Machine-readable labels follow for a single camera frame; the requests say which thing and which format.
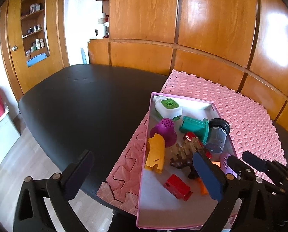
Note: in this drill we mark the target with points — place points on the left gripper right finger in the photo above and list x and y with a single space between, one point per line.
220 188

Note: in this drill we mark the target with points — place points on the magenta perforated silicone cap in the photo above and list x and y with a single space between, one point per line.
165 128

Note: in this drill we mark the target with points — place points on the red block toy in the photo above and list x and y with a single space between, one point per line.
178 188

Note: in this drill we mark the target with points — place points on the silver door knob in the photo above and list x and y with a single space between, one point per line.
14 48

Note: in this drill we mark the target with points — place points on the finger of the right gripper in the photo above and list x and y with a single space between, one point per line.
240 168
254 161

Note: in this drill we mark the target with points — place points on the yellow orange cheese wedge toy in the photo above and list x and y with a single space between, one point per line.
156 154

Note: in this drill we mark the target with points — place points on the dark brown shell dish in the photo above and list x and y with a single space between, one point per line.
181 159

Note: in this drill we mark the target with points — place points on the pink white tray box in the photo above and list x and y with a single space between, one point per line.
158 209

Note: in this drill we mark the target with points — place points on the red metallic capsule tube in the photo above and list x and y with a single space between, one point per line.
193 144

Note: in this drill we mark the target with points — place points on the wooden door with shelves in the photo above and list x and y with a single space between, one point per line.
35 27

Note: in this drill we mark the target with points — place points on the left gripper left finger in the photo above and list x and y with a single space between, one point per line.
31 212

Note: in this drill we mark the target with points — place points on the white green plastic device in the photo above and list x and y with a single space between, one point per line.
166 107

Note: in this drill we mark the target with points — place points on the orange cube chain toy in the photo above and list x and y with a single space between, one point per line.
203 189

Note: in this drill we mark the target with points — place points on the black-lid clear jar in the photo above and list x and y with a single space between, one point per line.
219 129

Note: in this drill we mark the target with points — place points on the lilac egg-shaped case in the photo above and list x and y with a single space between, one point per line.
224 166

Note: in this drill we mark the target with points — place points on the teal plastic spool toy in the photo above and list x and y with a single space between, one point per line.
199 127

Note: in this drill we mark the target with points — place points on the blue foam mat piece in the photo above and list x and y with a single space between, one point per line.
36 59

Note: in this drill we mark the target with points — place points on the pink foam puzzle mat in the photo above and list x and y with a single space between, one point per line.
250 129

